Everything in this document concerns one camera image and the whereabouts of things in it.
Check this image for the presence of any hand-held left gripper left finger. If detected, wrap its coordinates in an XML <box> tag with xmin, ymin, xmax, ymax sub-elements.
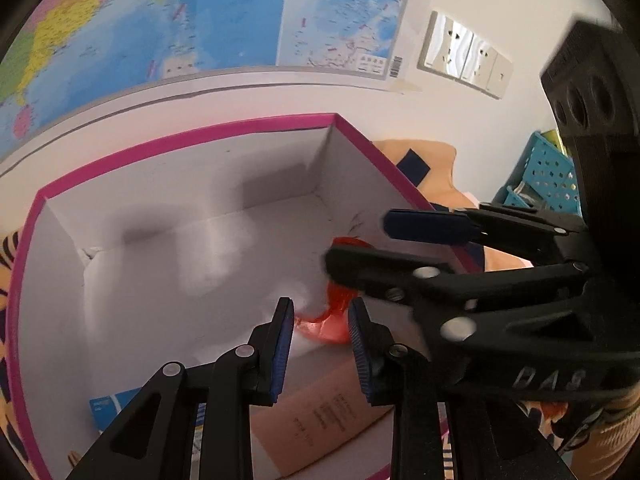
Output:
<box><xmin>65</xmin><ymin>297</ymin><xmax>295</xmax><ymax>480</ymax></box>

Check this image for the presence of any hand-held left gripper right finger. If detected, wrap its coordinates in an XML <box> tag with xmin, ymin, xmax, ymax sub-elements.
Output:
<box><xmin>348</xmin><ymin>298</ymin><xmax>566</xmax><ymax>480</ymax></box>

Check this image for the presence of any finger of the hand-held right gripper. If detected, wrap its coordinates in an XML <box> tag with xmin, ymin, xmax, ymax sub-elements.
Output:
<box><xmin>384</xmin><ymin>203</ymin><xmax>588</xmax><ymax>266</ymax></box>
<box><xmin>325</xmin><ymin>241</ymin><xmax>603</xmax><ymax>361</ymax></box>

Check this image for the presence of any orange plastic bag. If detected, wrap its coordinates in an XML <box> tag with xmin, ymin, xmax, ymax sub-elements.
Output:
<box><xmin>295</xmin><ymin>235</ymin><xmax>381</xmax><ymax>346</ymax></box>

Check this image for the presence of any pink cardboard box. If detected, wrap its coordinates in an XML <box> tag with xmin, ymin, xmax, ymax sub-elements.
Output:
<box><xmin>7</xmin><ymin>112</ymin><xmax>481</xmax><ymax>480</ymax></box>

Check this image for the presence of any person's right forearm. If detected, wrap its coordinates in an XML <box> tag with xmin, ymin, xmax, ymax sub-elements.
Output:
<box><xmin>570</xmin><ymin>407</ymin><xmax>640</xmax><ymax>480</ymax></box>

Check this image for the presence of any orange patterned blanket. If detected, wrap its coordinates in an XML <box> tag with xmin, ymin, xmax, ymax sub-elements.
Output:
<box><xmin>0</xmin><ymin>137</ymin><xmax>576</xmax><ymax>480</ymax></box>

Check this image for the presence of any blue perforated plastic basket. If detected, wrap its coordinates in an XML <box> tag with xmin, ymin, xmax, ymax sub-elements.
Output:
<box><xmin>492</xmin><ymin>130</ymin><xmax>583</xmax><ymax>218</ymax></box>

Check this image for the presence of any blue and white carton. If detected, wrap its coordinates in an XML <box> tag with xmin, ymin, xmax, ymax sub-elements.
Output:
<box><xmin>89</xmin><ymin>387</ymin><xmax>207</xmax><ymax>433</ymax></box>

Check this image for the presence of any white wall socket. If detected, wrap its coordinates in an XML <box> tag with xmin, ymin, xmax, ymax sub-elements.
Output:
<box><xmin>418</xmin><ymin>10</ymin><xmax>473</xmax><ymax>78</ymax></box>
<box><xmin>486</xmin><ymin>52</ymin><xmax>514</xmax><ymax>101</ymax></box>
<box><xmin>461</xmin><ymin>35</ymin><xmax>501</xmax><ymax>91</ymax></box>

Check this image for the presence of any wall map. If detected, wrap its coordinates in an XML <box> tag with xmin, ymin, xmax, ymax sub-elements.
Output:
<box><xmin>0</xmin><ymin>0</ymin><xmax>418</xmax><ymax>161</ymax></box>

